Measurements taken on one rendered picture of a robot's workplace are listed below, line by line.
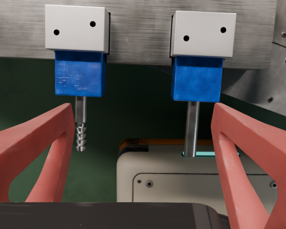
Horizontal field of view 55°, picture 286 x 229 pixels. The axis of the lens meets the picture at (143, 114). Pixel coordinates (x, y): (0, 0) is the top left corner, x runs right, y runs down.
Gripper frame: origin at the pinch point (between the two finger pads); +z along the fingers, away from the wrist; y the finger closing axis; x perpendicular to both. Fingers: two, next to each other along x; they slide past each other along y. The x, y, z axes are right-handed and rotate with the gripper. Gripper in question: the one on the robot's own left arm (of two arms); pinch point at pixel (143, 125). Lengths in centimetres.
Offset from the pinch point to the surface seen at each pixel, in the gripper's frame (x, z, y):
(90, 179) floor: 84, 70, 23
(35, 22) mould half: 0.3, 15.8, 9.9
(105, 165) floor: 78, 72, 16
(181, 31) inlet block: 0.1, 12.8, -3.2
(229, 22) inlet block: -0.5, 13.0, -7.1
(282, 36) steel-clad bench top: 3.3, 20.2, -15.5
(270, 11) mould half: -0.6, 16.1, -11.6
